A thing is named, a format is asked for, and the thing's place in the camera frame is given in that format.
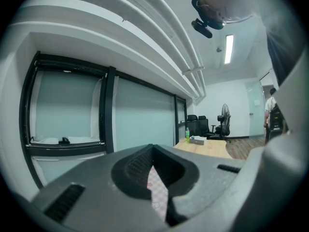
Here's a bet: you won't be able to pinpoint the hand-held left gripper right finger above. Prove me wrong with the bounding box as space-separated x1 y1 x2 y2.
153 144 200 227

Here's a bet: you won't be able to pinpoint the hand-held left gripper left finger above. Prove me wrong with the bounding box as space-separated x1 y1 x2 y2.
111 144 155 200

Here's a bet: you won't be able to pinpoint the pink checkered item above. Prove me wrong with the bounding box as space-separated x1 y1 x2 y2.
146 166 169 223

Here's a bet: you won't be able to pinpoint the white tissue box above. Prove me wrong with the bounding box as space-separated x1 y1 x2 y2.
189 135 208 145

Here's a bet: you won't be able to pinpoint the wooden table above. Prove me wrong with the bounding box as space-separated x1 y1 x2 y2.
173 139 234 160

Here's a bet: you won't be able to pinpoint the black office chair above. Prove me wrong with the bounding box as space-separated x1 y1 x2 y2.
198 115 217 139
187 114 200 137

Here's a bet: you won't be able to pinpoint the black standing fan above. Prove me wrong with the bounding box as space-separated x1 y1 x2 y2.
216 103 232 140

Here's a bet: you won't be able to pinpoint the frosted glass door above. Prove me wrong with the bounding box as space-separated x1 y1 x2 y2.
245 80 266 138

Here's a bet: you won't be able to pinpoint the long ceiling light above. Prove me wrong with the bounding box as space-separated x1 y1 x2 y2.
224 34 234 65

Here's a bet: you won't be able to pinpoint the white ceiling pipe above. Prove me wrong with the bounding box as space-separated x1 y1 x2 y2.
72 0 201 102
135 0 207 99

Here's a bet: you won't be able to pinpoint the person's dark shirt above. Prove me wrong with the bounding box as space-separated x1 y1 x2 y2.
266 29 304 87

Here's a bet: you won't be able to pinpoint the person's head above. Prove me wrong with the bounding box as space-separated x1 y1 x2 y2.
192 0 256 30

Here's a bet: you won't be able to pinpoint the black window frame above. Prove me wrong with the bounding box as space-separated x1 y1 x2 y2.
18 50 188 157

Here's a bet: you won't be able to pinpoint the black head-mounted camera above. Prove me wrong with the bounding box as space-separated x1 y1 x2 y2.
191 18 213 39

